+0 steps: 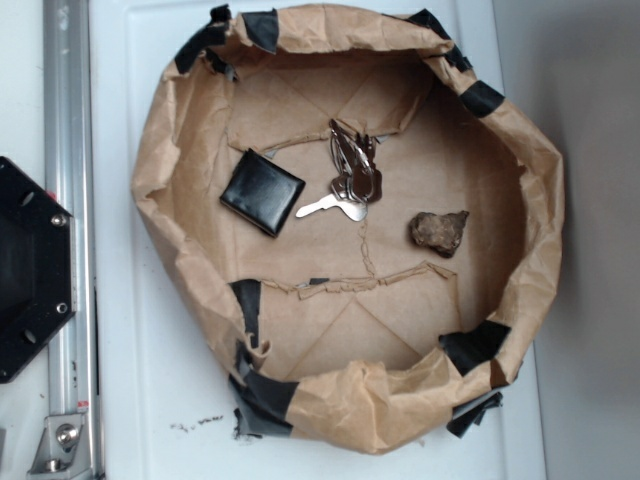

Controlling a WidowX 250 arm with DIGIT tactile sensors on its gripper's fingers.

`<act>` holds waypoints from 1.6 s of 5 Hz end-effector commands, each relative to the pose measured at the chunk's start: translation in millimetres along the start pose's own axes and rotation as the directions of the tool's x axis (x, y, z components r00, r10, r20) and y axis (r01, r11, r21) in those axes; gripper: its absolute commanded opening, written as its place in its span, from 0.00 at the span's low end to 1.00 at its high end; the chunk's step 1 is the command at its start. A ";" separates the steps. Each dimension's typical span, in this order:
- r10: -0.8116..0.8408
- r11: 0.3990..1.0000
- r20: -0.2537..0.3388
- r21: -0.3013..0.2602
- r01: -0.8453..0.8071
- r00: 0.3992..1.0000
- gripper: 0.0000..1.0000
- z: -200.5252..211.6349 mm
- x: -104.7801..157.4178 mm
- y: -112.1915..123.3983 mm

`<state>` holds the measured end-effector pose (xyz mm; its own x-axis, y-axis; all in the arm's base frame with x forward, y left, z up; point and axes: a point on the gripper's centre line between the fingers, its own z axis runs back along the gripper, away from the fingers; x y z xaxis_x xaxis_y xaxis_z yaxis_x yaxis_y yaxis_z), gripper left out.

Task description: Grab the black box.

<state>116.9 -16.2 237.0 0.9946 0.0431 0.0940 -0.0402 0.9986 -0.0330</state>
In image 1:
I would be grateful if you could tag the black square box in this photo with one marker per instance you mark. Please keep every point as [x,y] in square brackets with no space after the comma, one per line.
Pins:
[262,192]

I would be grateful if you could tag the brown paper bag bin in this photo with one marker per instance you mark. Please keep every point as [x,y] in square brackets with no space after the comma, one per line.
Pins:
[336,330]

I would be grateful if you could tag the silver key bunch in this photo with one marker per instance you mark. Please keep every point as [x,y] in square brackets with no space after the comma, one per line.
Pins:
[359,182]

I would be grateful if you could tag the brown rock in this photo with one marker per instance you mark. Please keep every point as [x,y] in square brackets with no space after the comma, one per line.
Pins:
[441,233]

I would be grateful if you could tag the white tray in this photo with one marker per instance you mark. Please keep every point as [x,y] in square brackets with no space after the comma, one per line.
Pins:
[168,411]

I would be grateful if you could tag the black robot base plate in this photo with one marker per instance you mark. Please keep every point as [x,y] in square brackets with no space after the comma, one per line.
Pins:
[36,269]

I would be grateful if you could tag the aluminium extrusion rail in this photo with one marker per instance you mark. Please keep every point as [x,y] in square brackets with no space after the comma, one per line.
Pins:
[71,443]

